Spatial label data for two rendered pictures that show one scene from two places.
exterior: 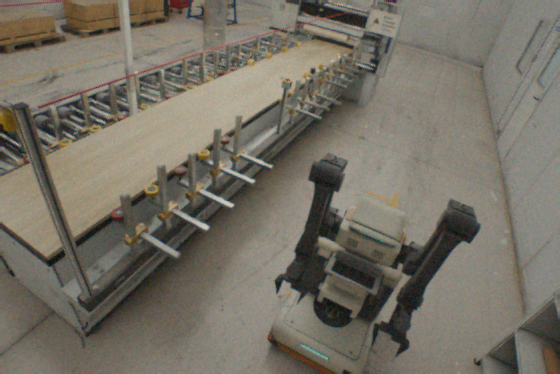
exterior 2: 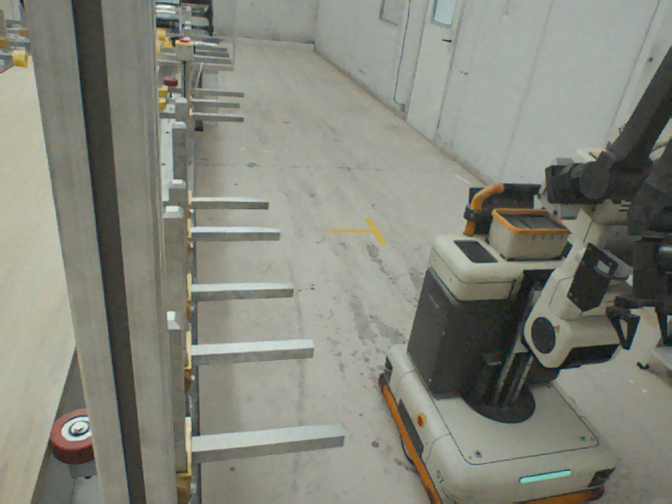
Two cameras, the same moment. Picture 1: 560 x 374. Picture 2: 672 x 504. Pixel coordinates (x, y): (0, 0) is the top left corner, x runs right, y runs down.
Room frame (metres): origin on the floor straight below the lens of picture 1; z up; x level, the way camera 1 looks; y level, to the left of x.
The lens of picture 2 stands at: (0.55, 0.86, 1.54)
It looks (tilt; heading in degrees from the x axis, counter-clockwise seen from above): 28 degrees down; 322
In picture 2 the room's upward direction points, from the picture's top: 8 degrees clockwise
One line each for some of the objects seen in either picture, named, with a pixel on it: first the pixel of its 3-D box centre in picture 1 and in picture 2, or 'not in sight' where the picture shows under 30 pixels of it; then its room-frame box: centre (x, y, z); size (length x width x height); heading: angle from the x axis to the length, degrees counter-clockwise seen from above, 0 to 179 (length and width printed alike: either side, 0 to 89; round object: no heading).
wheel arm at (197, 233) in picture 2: (226, 171); (204, 234); (1.78, 0.36, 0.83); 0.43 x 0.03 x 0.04; 69
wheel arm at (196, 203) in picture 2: (245, 157); (203, 203); (2.02, 0.27, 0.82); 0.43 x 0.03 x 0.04; 69
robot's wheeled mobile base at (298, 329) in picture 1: (329, 317); (486, 416); (1.24, -0.52, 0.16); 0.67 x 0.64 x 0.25; 159
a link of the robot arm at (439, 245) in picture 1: (432, 263); not in sight; (0.73, -0.56, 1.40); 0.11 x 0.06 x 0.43; 69
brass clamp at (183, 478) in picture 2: (135, 234); (175, 461); (1.09, 0.69, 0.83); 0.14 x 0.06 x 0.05; 159
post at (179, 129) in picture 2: (216, 159); (181, 210); (1.77, 0.43, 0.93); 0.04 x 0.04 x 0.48; 69
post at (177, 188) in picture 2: (192, 184); (179, 277); (1.54, 0.52, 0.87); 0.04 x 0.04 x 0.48; 69
